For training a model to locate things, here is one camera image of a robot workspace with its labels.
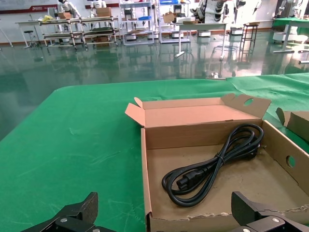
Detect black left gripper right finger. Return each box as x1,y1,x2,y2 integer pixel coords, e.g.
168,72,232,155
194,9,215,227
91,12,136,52
231,191,309,232

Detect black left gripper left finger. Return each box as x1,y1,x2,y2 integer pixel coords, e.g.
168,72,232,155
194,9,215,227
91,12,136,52
21,191,110,232

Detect black power cord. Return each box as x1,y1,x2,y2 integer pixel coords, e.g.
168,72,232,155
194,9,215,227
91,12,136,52
161,123,265,208

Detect open brown cardboard box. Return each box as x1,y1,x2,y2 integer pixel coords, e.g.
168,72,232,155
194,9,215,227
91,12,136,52
275,107,309,155
125,93,309,232

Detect closed brown cardboard box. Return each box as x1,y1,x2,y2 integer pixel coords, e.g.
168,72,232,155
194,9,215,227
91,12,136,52
96,7,112,18

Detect green table cloth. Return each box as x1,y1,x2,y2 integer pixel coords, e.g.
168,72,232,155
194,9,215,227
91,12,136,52
0,72,309,232

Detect metal pipe rack cart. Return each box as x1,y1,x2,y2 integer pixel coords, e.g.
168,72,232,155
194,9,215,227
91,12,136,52
81,15,122,48
39,17,84,50

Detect black round stool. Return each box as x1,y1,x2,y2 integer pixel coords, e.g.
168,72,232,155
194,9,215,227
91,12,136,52
23,29,41,49

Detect green covered table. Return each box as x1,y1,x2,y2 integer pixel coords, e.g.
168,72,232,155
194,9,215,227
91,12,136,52
272,16,309,54

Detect white table grey legs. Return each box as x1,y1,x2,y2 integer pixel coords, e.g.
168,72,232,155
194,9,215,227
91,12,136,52
174,21,229,60

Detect white shelving unit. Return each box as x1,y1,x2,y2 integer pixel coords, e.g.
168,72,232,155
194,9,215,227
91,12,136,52
157,0,192,44

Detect white shelf blue trays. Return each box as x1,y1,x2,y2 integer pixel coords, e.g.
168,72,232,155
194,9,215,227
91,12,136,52
119,0,155,46

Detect yellow bag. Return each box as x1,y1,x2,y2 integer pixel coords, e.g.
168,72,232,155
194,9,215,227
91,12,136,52
40,14,56,23

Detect long white table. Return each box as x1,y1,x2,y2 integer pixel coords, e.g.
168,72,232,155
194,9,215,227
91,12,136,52
14,20,49,48

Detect white humanoid robot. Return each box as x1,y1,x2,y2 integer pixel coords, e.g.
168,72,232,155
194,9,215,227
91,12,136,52
89,0,107,17
56,0,82,19

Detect open carton on shelf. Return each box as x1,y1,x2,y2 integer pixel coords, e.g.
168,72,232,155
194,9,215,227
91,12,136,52
162,11,180,24

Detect dark tall stool frame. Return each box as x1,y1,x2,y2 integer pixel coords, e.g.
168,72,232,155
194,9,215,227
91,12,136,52
238,22,261,61

